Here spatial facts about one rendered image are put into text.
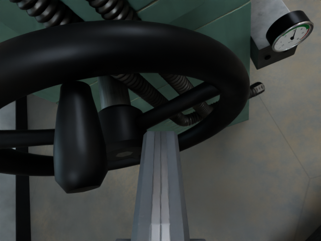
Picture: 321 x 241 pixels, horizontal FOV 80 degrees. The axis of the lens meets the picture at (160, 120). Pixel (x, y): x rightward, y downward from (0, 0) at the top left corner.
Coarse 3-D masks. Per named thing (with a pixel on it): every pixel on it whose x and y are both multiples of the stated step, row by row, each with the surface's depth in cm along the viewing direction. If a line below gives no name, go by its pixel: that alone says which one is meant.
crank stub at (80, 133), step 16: (64, 96) 10; (80, 96) 10; (64, 112) 10; (80, 112) 10; (96, 112) 11; (64, 128) 9; (80, 128) 9; (96, 128) 10; (64, 144) 9; (80, 144) 9; (96, 144) 9; (64, 160) 8; (80, 160) 9; (96, 160) 9; (64, 176) 8; (80, 176) 8; (96, 176) 9; (80, 192) 9
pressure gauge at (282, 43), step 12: (300, 12) 30; (276, 24) 31; (288, 24) 30; (300, 24) 29; (312, 24) 30; (276, 36) 31; (288, 36) 32; (300, 36) 32; (276, 48) 34; (288, 48) 35
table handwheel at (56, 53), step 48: (0, 48) 9; (48, 48) 9; (96, 48) 9; (144, 48) 10; (192, 48) 11; (0, 96) 10; (192, 96) 18; (240, 96) 17; (0, 144) 16; (48, 144) 18; (192, 144) 30
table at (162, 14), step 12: (156, 0) 17; (168, 0) 17; (180, 0) 18; (192, 0) 18; (144, 12) 18; (156, 12) 18; (168, 12) 19; (180, 12) 19; (0, 24) 25; (0, 36) 27; (12, 36) 27
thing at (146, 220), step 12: (156, 132) 10; (144, 144) 9; (156, 144) 9; (144, 156) 9; (156, 156) 9; (144, 168) 8; (156, 168) 8; (144, 180) 8; (156, 180) 8; (144, 192) 7; (156, 192) 7; (144, 204) 7; (156, 204) 7; (144, 216) 6; (156, 216) 6; (132, 228) 6; (144, 228) 6; (156, 228) 6; (120, 240) 6; (132, 240) 6; (144, 240) 6; (156, 240) 6
